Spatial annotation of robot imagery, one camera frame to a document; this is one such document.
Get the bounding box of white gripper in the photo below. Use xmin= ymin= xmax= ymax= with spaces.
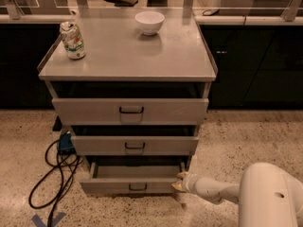
xmin=171 ymin=171 xmax=199 ymax=193

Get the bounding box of grey bottom drawer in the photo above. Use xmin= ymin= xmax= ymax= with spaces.
xmin=80 ymin=162 xmax=185 ymax=195

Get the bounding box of grey drawer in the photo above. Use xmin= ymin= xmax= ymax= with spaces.
xmin=71 ymin=136 xmax=198 ymax=156
xmin=52 ymin=98 xmax=208 ymax=126
xmin=80 ymin=162 xmax=185 ymax=195

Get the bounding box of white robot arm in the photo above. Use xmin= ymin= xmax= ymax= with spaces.
xmin=172 ymin=163 xmax=303 ymax=227

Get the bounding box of grey metal drawer cabinet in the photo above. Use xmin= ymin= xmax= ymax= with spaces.
xmin=37 ymin=7 xmax=219 ymax=175

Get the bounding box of grey middle drawer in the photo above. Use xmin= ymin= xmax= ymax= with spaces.
xmin=71 ymin=136 xmax=198 ymax=156

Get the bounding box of grey top drawer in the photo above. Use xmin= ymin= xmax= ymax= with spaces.
xmin=52 ymin=98 xmax=208 ymax=126

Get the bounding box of blue power box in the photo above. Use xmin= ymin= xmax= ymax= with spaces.
xmin=58 ymin=133 xmax=75 ymax=154

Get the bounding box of white ceramic bowl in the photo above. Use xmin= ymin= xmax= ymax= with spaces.
xmin=134 ymin=11 xmax=165 ymax=35

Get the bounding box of crushed white green can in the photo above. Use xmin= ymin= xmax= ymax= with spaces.
xmin=60 ymin=22 xmax=86 ymax=60

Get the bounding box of black office chair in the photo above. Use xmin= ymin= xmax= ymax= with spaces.
xmin=104 ymin=0 xmax=138 ymax=7

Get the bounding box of black floor cable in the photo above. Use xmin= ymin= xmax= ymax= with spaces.
xmin=27 ymin=138 xmax=83 ymax=227

